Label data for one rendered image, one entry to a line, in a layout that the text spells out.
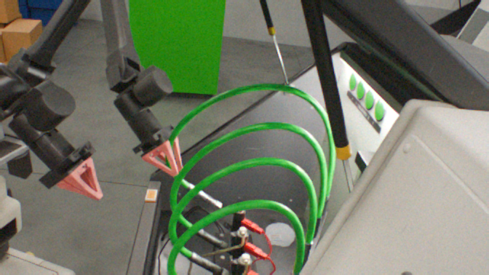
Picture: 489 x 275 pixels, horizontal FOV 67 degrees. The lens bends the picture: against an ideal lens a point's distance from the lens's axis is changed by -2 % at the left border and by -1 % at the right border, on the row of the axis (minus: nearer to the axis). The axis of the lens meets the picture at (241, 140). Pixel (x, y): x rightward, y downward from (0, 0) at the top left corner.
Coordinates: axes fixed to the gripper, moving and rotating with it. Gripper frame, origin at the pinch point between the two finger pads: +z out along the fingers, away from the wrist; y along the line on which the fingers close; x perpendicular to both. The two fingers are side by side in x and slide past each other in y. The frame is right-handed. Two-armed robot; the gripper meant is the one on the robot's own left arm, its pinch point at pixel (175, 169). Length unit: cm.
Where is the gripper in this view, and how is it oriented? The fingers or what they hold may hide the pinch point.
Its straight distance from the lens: 84.8
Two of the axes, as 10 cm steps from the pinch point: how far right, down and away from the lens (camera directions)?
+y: 1.7, -2.7, 9.5
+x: -8.2, 5.0, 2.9
